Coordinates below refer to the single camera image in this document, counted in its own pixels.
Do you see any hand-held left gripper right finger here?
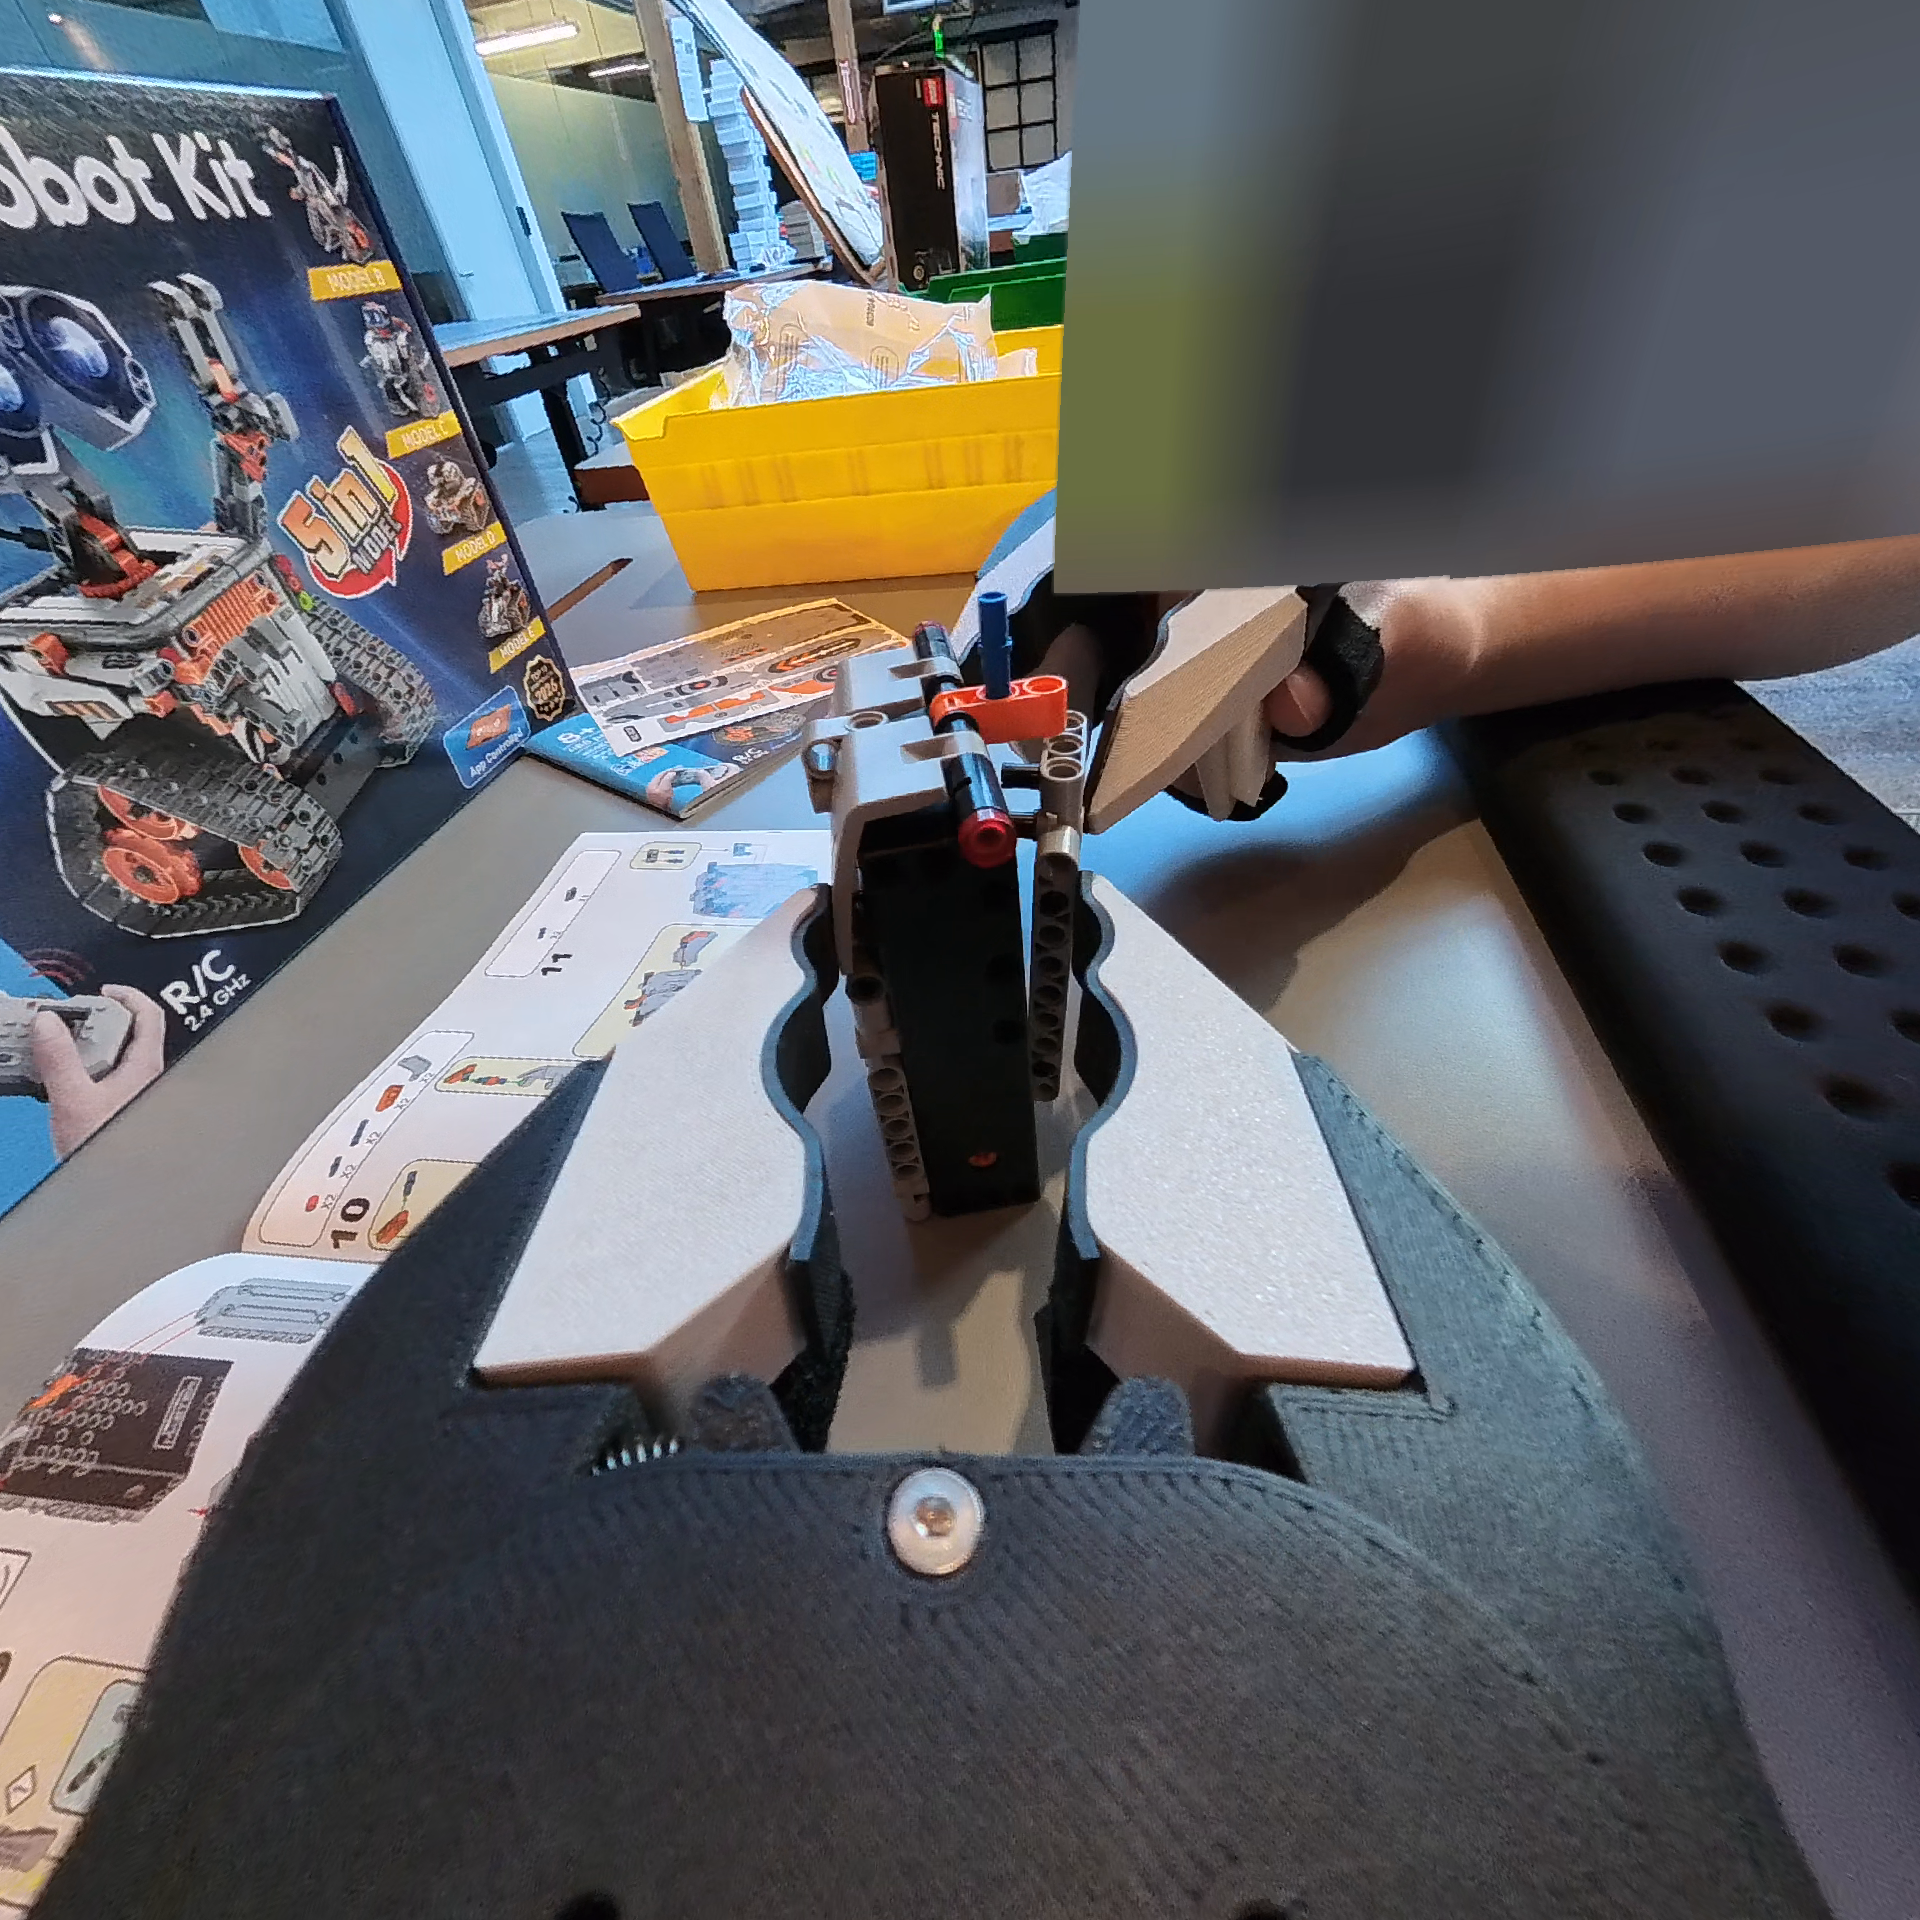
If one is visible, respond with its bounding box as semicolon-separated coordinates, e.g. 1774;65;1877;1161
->
1042;874;1423;1453

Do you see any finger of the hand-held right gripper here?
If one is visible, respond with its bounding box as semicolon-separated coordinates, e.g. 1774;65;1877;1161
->
1086;583;1311;835
973;492;1168;720

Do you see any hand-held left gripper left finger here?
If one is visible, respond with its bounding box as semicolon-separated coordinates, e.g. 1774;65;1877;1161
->
475;883;858;1453

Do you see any grey perforated building beam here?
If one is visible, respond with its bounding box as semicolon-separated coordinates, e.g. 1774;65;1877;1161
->
1029;709;1092;1110

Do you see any black building block assembly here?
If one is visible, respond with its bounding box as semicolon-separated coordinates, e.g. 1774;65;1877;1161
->
803;587;1090;1220

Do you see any person's right forearm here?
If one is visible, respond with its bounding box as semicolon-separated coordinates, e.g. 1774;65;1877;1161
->
1373;565;1920;731

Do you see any open instruction booklet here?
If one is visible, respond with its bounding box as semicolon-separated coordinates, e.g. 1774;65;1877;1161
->
0;828;846;1920

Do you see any yellow plastic bin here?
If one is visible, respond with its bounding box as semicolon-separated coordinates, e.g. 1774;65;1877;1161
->
612;324;1070;596

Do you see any green plastic bin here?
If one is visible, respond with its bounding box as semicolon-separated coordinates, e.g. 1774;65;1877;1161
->
925;254;1075;335

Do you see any crinkled clear plastic bag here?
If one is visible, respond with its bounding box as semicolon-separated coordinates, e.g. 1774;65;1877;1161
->
721;277;1048;413

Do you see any blue cover booklet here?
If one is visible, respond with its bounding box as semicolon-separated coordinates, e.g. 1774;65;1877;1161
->
525;596;980;822

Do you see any tall black product box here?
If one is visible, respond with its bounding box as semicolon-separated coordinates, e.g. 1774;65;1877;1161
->
871;62;993;296

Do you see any black perforated plastic panel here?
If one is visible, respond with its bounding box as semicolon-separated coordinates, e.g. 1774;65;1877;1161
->
1443;677;1920;1553

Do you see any large leaning white board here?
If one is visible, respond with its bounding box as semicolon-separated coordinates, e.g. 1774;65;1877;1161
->
679;0;890;288

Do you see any stack of white boxes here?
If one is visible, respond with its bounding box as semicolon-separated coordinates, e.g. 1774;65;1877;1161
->
703;55;793;259

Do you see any wooden office table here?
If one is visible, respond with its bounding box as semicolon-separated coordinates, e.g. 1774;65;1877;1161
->
432;303;643;459

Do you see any blue robot kit box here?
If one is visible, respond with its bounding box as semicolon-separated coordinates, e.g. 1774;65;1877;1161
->
0;65;590;1220

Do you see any wooden post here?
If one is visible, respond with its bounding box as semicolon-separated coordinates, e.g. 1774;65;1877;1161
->
634;0;741;282

